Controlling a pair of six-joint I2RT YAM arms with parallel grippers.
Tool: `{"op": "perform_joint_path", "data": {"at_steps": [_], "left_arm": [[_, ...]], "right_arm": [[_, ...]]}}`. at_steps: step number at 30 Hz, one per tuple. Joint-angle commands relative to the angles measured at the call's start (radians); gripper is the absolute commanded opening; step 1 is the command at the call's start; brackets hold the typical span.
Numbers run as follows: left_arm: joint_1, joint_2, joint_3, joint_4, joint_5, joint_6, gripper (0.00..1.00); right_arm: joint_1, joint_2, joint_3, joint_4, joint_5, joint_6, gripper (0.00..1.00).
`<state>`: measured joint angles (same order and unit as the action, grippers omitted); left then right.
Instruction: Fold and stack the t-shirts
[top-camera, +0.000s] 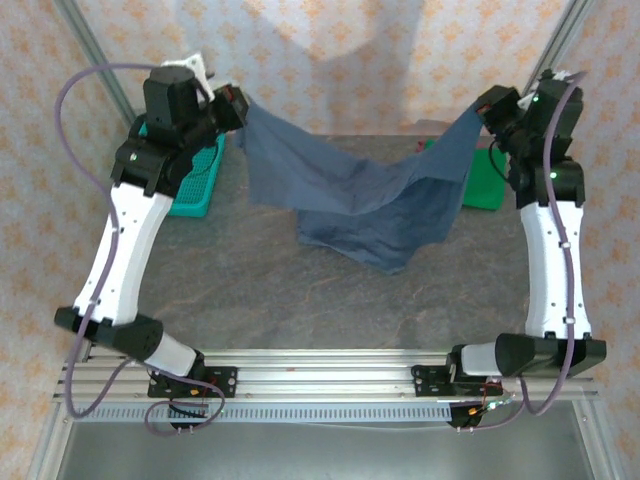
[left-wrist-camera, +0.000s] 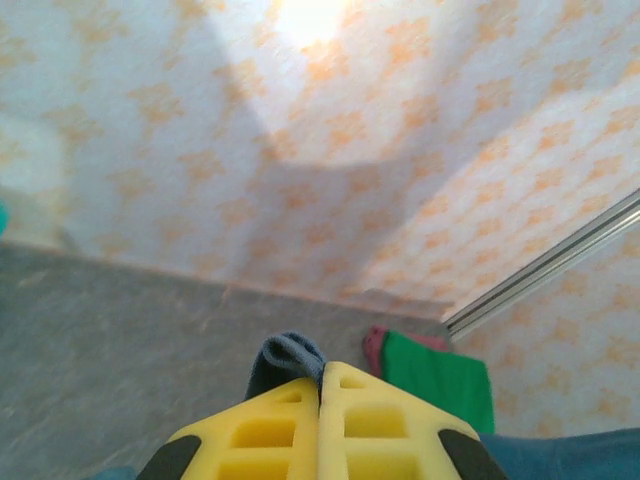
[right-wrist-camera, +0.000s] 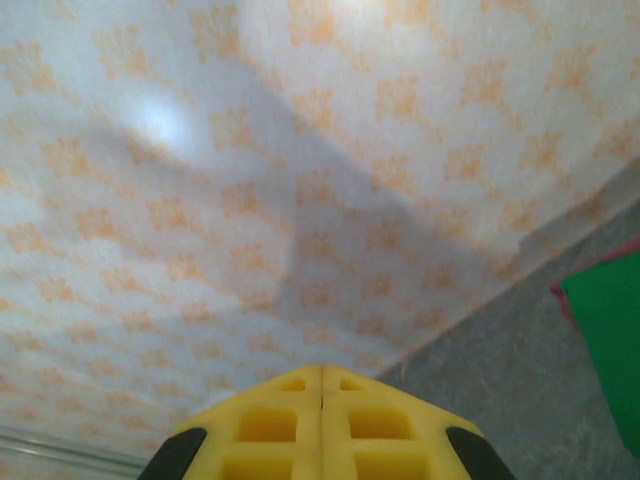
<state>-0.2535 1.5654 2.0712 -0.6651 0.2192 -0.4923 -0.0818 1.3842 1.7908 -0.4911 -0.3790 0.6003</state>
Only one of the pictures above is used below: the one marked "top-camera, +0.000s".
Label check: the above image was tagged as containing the thin black camera cable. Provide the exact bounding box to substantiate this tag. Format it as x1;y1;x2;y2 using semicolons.
488;139;511;184
192;132;226;179

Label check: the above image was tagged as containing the red orange wire bundle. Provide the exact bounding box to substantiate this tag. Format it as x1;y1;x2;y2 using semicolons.
169;378;222;402
464;378;517;416

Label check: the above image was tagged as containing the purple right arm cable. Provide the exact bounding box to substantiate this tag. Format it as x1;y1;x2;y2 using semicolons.
457;69;589;434

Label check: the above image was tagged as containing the blue t-shirt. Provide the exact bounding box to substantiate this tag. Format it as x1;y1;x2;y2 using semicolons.
234;97;489;275

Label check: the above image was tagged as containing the grey metal panel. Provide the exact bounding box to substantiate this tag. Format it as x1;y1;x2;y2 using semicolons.
27;399;619;480

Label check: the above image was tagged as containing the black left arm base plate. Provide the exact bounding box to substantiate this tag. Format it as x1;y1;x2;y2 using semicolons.
147;366;238;400

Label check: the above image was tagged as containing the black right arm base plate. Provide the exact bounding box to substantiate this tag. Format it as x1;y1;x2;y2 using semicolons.
410;363;501;399

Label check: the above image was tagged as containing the aluminium frame post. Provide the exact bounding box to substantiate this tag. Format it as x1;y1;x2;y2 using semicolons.
52;0;139;126
522;0;596;96

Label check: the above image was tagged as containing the grey slotted cable duct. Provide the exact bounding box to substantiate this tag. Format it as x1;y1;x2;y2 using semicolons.
74;403;454;424

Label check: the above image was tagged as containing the aluminium mounting rail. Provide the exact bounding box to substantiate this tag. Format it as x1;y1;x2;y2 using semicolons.
52;348;600;402

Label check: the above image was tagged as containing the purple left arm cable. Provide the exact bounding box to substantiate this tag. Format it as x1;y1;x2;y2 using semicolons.
53;62;227;437

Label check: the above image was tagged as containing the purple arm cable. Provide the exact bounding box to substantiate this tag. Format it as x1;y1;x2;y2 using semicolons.
457;69;589;434
53;62;227;437

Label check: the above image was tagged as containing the green folded t-shirt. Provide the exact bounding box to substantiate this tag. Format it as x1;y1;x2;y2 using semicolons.
459;147;509;211

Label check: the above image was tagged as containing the teal plastic mesh basket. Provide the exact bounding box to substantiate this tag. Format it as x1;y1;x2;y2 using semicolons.
135;119;227;218

